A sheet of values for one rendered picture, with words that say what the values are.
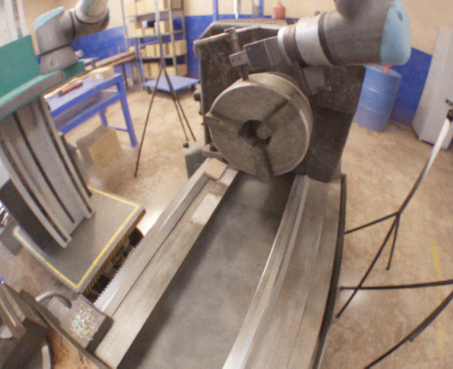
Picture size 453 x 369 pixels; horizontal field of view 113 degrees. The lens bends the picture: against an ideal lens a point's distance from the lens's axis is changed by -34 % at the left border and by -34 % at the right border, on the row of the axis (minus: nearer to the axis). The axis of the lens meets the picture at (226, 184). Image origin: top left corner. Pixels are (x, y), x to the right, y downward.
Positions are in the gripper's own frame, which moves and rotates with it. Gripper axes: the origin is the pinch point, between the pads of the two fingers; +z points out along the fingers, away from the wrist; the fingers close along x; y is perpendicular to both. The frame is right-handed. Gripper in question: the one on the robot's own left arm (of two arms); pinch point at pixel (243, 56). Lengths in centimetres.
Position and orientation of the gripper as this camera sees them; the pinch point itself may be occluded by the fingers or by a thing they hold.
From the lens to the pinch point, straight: 52.8
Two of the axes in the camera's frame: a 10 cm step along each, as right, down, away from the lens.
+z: -5.9, -2.4, 7.7
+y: -3.4, -7.9, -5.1
